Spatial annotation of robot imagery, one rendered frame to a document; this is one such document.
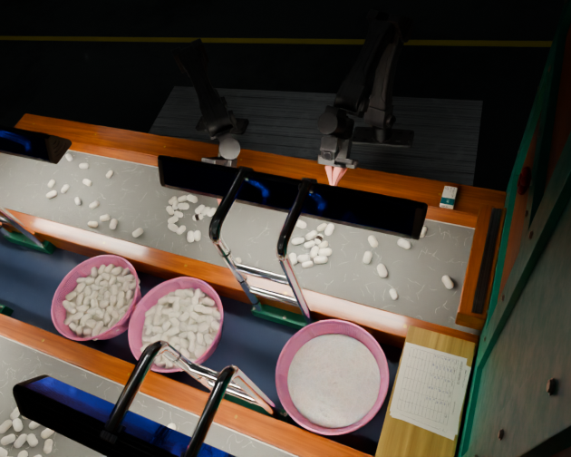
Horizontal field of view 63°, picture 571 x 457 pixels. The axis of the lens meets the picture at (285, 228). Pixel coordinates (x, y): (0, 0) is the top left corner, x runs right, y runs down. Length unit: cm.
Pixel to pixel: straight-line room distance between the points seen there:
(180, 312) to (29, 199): 79
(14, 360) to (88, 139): 81
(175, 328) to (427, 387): 66
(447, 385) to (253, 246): 63
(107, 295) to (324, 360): 67
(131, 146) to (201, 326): 76
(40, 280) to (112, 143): 53
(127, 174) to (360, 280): 90
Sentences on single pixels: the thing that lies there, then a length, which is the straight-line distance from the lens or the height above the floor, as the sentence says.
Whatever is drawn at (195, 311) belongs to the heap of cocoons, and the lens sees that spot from 135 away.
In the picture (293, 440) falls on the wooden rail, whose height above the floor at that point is 76.
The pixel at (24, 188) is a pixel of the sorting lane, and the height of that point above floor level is 74.
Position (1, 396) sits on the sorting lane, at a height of 74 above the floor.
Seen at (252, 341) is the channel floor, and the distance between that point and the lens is 132.
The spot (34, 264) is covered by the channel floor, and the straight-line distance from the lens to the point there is 180.
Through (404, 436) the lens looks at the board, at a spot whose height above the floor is 78.
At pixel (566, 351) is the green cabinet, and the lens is 38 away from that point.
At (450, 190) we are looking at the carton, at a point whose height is 78.
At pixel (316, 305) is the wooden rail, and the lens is 122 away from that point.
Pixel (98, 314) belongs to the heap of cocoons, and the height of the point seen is 74.
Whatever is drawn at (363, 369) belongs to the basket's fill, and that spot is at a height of 74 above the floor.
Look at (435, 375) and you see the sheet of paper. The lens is 114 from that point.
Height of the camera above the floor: 188
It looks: 56 degrees down
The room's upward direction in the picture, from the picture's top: 21 degrees counter-clockwise
